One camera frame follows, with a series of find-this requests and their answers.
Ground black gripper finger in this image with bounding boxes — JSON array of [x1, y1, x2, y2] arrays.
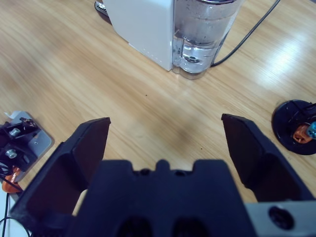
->
[[9, 117, 111, 237], [221, 113, 316, 203]]

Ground orange coffee capsule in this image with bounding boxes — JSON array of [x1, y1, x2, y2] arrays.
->
[[292, 124, 312, 144]]

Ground blue coffee capsule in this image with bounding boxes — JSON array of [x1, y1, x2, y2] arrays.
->
[[306, 121, 316, 139]]

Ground white capsule coffee machine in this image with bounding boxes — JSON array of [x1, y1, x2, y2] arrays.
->
[[95, 0, 177, 72]]

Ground clear water tank dark lid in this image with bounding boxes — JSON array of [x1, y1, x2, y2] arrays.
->
[[170, 0, 245, 81]]

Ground metal grate drip tray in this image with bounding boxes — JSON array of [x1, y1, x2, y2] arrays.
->
[[94, 1, 111, 19]]

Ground white mount block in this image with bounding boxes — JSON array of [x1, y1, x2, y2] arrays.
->
[[0, 111, 55, 182]]

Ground orange cable connector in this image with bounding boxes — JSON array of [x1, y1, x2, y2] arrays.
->
[[1, 170, 22, 194]]

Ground black wire capsule stand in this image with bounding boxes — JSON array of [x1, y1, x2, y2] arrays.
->
[[271, 99, 316, 156]]

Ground black machine power cable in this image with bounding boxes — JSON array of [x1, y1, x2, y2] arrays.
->
[[211, 0, 281, 67]]

